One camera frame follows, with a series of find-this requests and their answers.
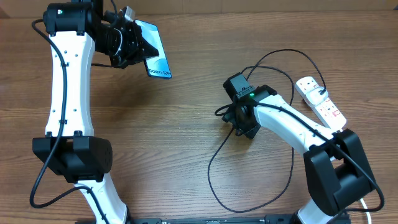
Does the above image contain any Samsung Galaxy smartphone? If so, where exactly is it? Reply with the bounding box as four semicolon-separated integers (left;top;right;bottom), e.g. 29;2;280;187
135;19;172;79

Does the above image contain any black USB charging cable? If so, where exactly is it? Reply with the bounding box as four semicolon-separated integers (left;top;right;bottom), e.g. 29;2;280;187
207;49;327;214

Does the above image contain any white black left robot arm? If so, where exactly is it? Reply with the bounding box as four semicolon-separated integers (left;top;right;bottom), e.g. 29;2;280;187
32;1;172;223

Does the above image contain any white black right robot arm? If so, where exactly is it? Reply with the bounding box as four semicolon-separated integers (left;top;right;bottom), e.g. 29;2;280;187
215;73;380;223

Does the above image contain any white charger plug adapter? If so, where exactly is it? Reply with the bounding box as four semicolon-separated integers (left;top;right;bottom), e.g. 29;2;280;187
305;86;328;108

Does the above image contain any white power strip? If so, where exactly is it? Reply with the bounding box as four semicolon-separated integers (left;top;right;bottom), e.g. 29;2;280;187
295;77;346;131

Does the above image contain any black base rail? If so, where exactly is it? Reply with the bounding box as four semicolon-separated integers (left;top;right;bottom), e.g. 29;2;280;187
126;214;293;224

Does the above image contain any white power strip cord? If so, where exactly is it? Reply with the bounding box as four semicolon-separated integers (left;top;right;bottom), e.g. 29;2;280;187
359;197;373;224

